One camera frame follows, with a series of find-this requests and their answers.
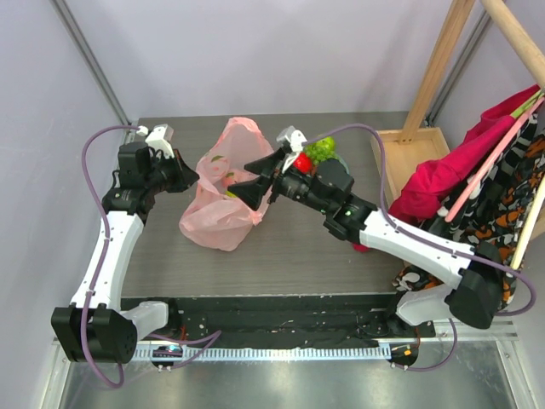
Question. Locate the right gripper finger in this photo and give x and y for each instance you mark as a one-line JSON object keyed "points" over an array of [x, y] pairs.
{"points": [[253, 192], [266, 166]]}

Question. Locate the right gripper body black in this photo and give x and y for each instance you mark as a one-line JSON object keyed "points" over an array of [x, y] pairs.
{"points": [[275, 178]]}

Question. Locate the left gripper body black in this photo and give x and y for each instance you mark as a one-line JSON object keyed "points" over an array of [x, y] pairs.
{"points": [[163, 174]]}

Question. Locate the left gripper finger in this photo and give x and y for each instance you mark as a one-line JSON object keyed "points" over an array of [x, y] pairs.
{"points": [[180, 186], [185, 173]]}

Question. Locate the green grapes bunch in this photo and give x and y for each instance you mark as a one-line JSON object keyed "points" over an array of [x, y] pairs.
{"points": [[314, 152]]}

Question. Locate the green apple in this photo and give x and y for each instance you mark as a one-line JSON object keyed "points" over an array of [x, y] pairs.
{"points": [[327, 145]]}

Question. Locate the pink plastic bag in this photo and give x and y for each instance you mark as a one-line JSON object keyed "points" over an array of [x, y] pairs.
{"points": [[213, 219]]}

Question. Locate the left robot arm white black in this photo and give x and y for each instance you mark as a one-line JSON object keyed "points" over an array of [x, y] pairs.
{"points": [[94, 323]]}

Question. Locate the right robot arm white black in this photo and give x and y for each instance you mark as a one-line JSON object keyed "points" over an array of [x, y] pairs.
{"points": [[471, 286]]}

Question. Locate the grey plate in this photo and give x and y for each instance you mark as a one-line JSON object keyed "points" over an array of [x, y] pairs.
{"points": [[344, 164]]}

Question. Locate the magenta cloth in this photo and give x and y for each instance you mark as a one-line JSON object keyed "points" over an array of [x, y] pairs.
{"points": [[432, 181]]}

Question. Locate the patterned black orange cloth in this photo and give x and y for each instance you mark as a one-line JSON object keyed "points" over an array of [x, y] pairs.
{"points": [[497, 209]]}

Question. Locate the cream hanger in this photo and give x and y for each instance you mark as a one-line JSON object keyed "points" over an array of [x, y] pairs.
{"points": [[533, 227]]}

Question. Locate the wooden round pole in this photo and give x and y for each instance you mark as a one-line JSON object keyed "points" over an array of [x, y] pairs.
{"points": [[518, 38]]}

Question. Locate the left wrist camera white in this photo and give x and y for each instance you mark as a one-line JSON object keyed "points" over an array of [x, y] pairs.
{"points": [[159, 138]]}

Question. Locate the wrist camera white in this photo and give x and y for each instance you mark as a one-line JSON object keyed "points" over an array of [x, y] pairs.
{"points": [[159, 138], [293, 141]]}

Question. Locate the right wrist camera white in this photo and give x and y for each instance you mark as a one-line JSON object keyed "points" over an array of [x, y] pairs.
{"points": [[293, 141]]}

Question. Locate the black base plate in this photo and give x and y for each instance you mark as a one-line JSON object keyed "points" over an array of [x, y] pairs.
{"points": [[292, 322]]}

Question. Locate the white slotted cable duct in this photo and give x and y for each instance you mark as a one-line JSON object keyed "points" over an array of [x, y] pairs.
{"points": [[164, 353]]}

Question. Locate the aluminium frame rail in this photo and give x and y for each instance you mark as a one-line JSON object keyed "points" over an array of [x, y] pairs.
{"points": [[61, 7]]}

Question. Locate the wooden upright post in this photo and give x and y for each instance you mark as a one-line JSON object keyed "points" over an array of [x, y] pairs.
{"points": [[450, 32]]}

